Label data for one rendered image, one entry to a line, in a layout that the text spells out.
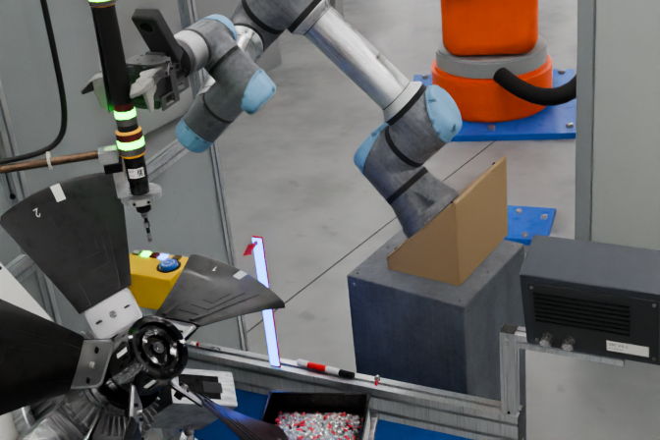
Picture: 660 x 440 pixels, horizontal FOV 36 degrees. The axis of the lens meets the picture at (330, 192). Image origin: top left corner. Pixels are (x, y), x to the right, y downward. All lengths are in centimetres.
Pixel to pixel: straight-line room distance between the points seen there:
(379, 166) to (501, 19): 321
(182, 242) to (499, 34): 268
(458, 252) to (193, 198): 124
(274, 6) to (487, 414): 95
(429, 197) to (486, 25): 323
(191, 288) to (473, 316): 63
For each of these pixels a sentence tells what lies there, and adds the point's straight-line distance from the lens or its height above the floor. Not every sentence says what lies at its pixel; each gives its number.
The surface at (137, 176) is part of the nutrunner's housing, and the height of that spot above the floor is 150.
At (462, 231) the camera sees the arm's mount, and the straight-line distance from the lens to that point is 223.
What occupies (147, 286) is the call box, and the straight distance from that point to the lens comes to 233.
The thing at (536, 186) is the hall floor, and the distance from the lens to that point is 494.
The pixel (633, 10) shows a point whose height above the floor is 125.
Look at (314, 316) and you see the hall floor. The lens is 405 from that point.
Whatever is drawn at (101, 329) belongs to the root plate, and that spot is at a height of 123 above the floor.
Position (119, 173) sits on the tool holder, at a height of 151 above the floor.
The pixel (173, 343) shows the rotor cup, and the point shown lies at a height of 121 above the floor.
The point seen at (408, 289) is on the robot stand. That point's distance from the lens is 227.
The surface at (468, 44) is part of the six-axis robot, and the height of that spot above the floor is 46.
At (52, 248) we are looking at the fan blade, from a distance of 188.
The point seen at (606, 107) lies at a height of 94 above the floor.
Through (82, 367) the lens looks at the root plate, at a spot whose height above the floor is 122.
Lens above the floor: 220
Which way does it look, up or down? 26 degrees down
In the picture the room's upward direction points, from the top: 6 degrees counter-clockwise
